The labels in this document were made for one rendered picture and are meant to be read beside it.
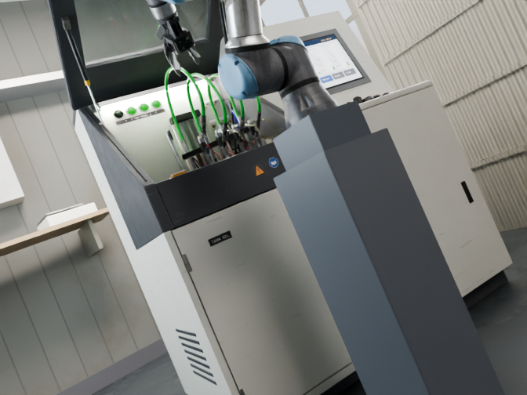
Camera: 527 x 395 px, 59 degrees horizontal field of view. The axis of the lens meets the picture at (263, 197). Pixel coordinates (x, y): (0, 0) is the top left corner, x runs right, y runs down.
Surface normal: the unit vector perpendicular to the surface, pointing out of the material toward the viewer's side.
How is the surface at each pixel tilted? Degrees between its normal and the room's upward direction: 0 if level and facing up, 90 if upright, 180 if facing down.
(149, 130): 90
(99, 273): 90
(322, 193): 90
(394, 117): 90
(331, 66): 76
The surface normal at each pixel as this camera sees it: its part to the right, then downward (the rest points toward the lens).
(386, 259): 0.49, -0.24
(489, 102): -0.78, 0.32
